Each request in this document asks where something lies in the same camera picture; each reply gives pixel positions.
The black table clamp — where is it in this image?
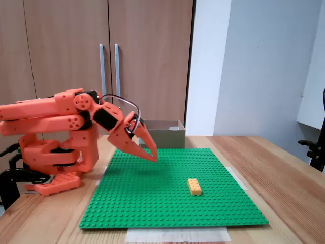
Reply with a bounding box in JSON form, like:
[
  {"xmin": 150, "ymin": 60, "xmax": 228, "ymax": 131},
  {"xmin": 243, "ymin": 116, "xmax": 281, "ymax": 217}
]
[{"xmin": 0, "ymin": 167, "xmax": 51, "ymax": 211}]

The white cabinet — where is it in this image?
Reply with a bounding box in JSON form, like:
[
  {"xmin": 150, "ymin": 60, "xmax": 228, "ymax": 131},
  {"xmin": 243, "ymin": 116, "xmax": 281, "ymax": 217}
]
[{"xmin": 296, "ymin": 0, "xmax": 325, "ymax": 131}]

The masking tape strip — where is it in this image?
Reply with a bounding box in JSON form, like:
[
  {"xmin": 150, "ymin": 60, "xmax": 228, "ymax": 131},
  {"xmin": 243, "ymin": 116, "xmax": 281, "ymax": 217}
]
[
  {"xmin": 126, "ymin": 227, "xmax": 232, "ymax": 243},
  {"xmin": 95, "ymin": 165, "xmax": 109, "ymax": 186},
  {"xmin": 227, "ymin": 167, "xmax": 249, "ymax": 191}
]

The brown wooden cabinet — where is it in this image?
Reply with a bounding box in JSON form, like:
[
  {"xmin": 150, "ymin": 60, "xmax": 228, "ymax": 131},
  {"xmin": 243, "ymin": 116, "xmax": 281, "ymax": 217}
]
[{"xmin": 0, "ymin": 0, "xmax": 197, "ymax": 163}]

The black chair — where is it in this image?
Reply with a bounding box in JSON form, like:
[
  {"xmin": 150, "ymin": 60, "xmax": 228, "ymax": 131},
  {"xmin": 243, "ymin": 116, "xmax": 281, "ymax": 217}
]
[{"xmin": 298, "ymin": 88, "xmax": 325, "ymax": 173}]

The black cable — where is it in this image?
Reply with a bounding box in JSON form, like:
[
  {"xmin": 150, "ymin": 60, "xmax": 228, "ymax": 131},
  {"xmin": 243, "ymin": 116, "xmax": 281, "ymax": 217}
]
[
  {"xmin": 8, "ymin": 151, "xmax": 25, "ymax": 170},
  {"xmin": 0, "ymin": 143, "xmax": 21, "ymax": 157}
]

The gripper servo cable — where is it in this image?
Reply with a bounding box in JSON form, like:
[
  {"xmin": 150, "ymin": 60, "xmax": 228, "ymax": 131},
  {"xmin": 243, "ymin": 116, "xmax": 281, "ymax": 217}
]
[{"xmin": 100, "ymin": 94, "xmax": 141, "ymax": 133}]

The green lego baseplate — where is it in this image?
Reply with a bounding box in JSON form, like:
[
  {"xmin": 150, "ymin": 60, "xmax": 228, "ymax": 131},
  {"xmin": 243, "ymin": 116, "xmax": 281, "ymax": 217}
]
[{"xmin": 79, "ymin": 148, "xmax": 270, "ymax": 230}]

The cardboard box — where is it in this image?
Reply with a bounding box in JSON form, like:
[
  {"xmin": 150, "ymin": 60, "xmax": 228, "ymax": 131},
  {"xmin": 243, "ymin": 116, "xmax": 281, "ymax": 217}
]
[{"xmin": 138, "ymin": 119, "xmax": 186, "ymax": 149}]

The yellow lego block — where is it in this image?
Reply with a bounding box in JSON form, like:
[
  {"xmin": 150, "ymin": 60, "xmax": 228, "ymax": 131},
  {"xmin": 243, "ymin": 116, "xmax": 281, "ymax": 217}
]
[{"xmin": 187, "ymin": 178, "xmax": 203, "ymax": 196}]

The silver cabinet handle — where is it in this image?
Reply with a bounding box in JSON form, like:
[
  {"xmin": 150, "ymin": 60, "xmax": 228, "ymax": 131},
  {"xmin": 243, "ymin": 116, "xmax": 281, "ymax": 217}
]
[
  {"xmin": 99, "ymin": 44, "xmax": 107, "ymax": 95},
  {"xmin": 114, "ymin": 44, "xmax": 121, "ymax": 96}
]

